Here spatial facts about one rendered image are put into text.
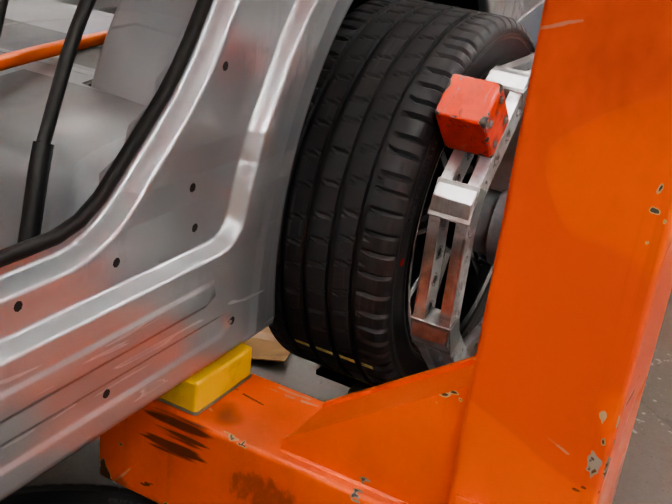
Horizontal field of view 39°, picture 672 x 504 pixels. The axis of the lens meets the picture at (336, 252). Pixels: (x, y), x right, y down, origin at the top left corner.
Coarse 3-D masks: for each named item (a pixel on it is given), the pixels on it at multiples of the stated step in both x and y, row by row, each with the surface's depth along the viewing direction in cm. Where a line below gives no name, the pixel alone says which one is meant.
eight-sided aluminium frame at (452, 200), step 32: (512, 64) 146; (512, 96) 137; (512, 128) 138; (480, 160) 134; (448, 192) 133; (480, 192) 132; (448, 224) 138; (448, 288) 137; (416, 320) 141; (448, 320) 138; (448, 352) 142
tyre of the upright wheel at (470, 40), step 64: (384, 0) 153; (384, 64) 139; (448, 64) 136; (320, 128) 138; (384, 128) 134; (320, 192) 137; (384, 192) 133; (320, 256) 139; (384, 256) 134; (320, 320) 145; (384, 320) 139
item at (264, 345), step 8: (256, 336) 288; (264, 336) 289; (272, 336) 289; (248, 344) 283; (256, 344) 283; (264, 344) 284; (272, 344) 284; (280, 344) 285; (256, 352) 279; (264, 352) 279; (272, 352) 279; (280, 352) 280; (288, 352) 280; (264, 360) 274; (272, 360) 274; (280, 360) 273
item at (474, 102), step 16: (464, 80) 130; (480, 80) 129; (448, 96) 129; (464, 96) 128; (480, 96) 128; (496, 96) 127; (448, 112) 128; (464, 112) 127; (480, 112) 127; (496, 112) 129; (448, 128) 131; (464, 128) 129; (480, 128) 127; (496, 128) 131; (448, 144) 135; (464, 144) 133; (480, 144) 131; (496, 144) 132
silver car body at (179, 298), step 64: (0, 0) 111; (64, 0) 271; (128, 0) 139; (192, 0) 134; (256, 0) 115; (320, 0) 123; (512, 0) 190; (0, 64) 137; (64, 64) 114; (128, 64) 136; (192, 64) 111; (256, 64) 119; (320, 64) 128; (0, 128) 125; (64, 128) 125; (128, 128) 114; (192, 128) 111; (256, 128) 121; (0, 192) 122; (64, 192) 117; (128, 192) 106; (192, 192) 114; (256, 192) 123; (0, 256) 92; (64, 256) 100; (128, 256) 107; (192, 256) 117; (256, 256) 128; (0, 320) 92; (64, 320) 98; (128, 320) 106; (192, 320) 118; (256, 320) 133; (0, 384) 91; (64, 384) 98; (128, 384) 110; (0, 448) 94; (64, 448) 102
